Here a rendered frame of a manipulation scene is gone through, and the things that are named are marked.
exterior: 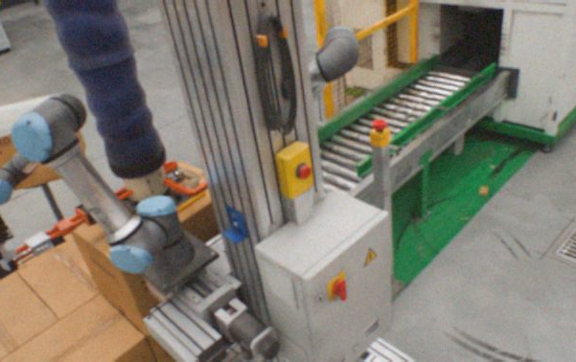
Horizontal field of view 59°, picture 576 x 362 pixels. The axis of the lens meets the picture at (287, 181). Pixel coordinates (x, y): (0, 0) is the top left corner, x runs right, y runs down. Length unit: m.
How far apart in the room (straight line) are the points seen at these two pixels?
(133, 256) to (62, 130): 0.39
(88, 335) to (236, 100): 1.45
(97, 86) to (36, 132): 0.53
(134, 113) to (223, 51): 0.83
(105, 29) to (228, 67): 0.73
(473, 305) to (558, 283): 0.48
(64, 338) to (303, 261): 1.35
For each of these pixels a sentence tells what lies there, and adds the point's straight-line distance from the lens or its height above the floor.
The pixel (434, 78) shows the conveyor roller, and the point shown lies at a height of 0.55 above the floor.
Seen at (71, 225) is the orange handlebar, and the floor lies 1.08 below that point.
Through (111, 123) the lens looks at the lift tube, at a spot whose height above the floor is 1.39.
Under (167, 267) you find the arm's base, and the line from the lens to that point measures 1.69.
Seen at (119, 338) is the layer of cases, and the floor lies 0.54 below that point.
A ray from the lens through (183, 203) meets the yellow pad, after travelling 2.14.
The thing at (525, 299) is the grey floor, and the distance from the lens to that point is 2.99.
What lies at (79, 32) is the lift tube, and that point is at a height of 1.73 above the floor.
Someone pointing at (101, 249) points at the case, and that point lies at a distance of 2.09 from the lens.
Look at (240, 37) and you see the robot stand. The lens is 1.18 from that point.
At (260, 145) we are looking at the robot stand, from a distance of 1.29.
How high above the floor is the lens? 2.12
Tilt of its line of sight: 33 degrees down
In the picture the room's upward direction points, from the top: 9 degrees counter-clockwise
